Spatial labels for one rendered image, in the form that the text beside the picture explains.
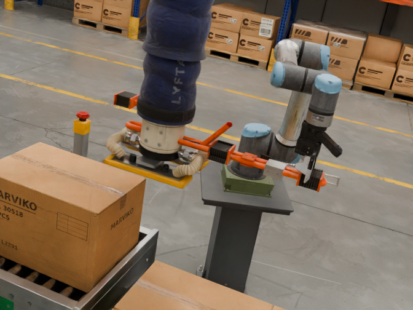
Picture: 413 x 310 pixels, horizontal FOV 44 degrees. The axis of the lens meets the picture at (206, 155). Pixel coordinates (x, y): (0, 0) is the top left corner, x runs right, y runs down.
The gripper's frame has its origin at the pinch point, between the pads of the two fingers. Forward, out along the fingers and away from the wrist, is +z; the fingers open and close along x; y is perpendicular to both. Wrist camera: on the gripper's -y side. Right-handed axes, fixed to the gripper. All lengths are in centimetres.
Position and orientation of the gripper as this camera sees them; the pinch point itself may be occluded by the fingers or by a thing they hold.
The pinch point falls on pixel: (309, 176)
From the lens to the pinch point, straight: 192.2
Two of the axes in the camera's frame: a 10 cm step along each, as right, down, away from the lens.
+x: -3.5, 3.1, -8.8
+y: -9.2, -2.8, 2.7
